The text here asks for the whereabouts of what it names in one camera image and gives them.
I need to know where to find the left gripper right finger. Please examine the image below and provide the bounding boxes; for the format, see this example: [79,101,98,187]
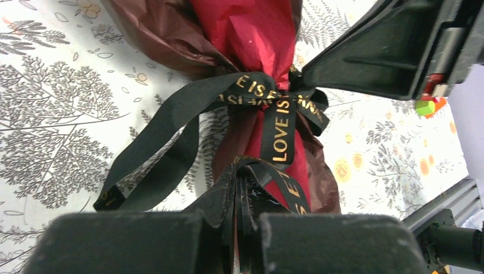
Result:
[237,167,292,273]

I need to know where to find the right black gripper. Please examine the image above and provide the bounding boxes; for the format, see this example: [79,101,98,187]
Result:
[302,1,483,100]

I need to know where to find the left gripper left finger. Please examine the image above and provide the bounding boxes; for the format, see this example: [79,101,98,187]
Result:
[182,164,236,273]

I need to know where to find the flower bouquet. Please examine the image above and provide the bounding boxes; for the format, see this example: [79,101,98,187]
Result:
[99,0,342,215]

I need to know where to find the black gold-lettered ribbon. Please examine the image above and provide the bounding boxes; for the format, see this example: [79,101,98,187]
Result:
[92,71,330,215]

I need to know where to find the colourful block stack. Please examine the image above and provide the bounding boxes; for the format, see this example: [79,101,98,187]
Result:
[414,97,447,119]

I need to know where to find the floral patterned table mat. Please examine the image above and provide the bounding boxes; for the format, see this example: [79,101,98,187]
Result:
[1,1,468,273]

